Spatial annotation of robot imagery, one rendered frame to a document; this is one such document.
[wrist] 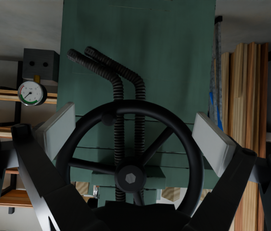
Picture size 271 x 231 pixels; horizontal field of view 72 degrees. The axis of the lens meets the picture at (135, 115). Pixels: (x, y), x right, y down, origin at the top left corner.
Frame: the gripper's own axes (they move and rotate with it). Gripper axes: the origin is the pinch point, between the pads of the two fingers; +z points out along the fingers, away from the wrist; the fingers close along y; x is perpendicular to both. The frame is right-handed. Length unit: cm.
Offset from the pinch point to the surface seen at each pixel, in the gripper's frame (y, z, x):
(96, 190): -12, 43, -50
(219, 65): 59, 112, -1
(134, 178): 1.1, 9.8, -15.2
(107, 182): -4.4, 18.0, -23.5
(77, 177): -13.9, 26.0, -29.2
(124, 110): -1.6, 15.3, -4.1
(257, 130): 114, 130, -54
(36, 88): -24.2, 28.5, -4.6
